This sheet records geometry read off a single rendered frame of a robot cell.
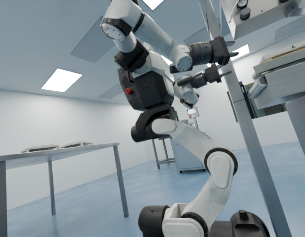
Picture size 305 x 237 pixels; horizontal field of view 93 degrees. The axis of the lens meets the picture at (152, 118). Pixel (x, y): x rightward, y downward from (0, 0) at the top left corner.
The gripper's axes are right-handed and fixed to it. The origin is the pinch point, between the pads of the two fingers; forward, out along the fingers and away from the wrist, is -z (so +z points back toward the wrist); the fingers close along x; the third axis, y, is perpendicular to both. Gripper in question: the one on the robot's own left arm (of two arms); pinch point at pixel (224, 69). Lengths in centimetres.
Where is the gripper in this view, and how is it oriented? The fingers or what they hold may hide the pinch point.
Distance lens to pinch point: 94.7
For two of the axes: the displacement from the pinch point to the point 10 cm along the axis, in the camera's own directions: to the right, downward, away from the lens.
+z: -8.0, 2.9, 5.2
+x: 2.2, 9.6, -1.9
